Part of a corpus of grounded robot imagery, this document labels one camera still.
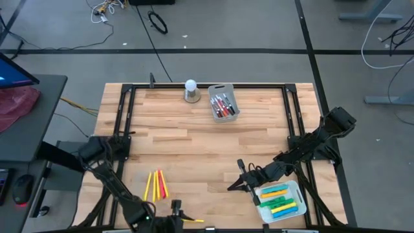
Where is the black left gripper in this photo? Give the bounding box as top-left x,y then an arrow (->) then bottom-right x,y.
153,199 -> 195,233

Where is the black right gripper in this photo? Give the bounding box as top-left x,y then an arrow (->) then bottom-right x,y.
228,158 -> 287,206

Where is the teal highlighter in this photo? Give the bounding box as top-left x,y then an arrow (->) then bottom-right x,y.
261,184 -> 289,195

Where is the thin red highlighter pen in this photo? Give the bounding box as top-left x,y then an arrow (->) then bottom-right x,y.
158,170 -> 166,199

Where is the brown whiteboard marker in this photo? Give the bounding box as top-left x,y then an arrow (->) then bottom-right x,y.
210,99 -> 221,118
212,98 -> 224,118

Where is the orange whiteboard marker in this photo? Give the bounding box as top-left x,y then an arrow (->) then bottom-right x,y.
215,97 -> 228,118

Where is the red whiteboard marker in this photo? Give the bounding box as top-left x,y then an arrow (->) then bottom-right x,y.
217,96 -> 231,117

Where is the black whiteboard marker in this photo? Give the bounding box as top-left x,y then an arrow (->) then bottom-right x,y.
225,93 -> 236,114
222,94 -> 234,116

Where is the clear plastic container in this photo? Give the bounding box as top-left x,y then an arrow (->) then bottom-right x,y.
129,163 -> 171,213

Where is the white plastic bin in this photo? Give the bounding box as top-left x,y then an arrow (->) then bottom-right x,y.
254,180 -> 307,224

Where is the grey plastic bin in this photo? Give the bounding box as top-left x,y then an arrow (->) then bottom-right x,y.
208,83 -> 241,124

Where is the bulb lamp on metal base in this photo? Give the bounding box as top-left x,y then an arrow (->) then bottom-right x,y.
183,79 -> 202,104

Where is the black controller box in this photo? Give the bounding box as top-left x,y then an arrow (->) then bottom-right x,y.
35,140 -> 88,174

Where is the black computer mouse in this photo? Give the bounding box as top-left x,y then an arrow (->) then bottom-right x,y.
12,173 -> 35,206

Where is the grey desk leg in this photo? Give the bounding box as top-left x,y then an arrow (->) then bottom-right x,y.
338,0 -> 404,23
364,93 -> 414,105

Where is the black side desk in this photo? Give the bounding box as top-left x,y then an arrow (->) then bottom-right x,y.
0,74 -> 69,233

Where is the black keyboard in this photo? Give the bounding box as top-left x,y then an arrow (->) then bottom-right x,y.
0,168 -> 10,206

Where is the maroon cloth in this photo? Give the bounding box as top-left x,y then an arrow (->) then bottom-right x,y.
0,85 -> 41,133

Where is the black floor box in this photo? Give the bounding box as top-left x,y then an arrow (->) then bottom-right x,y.
128,0 -> 175,6

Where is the black computer monitor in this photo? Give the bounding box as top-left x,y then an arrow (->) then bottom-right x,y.
0,52 -> 40,90

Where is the yellow cable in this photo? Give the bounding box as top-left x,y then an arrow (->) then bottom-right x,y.
60,96 -> 99,117

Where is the long black floor cable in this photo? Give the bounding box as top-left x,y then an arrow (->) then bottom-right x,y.
135,5 -> 174,83

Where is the coiled black cable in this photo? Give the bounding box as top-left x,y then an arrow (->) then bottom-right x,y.
147,11 -> 169,35

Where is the white floor cable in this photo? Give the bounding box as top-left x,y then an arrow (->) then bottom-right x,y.
360,0 -> 414,70

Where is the black cable bundle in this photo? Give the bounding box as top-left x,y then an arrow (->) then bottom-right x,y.
381,19 -> 414,58

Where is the white cable bundle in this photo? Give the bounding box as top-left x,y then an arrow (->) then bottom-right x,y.
85,0 -> 125,24

